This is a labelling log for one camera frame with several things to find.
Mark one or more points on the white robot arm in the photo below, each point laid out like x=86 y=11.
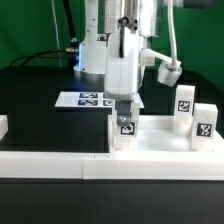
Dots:
x=106 y=17

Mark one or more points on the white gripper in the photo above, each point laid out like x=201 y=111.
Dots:
x=121 y=75

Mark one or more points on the white marker plate with tags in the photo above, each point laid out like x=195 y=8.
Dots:
x=83 y=100

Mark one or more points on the white U-shaped obstacle fence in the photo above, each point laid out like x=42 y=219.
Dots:
x=205 y=165

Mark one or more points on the white square tabletop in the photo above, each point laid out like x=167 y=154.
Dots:
x=154 y=134

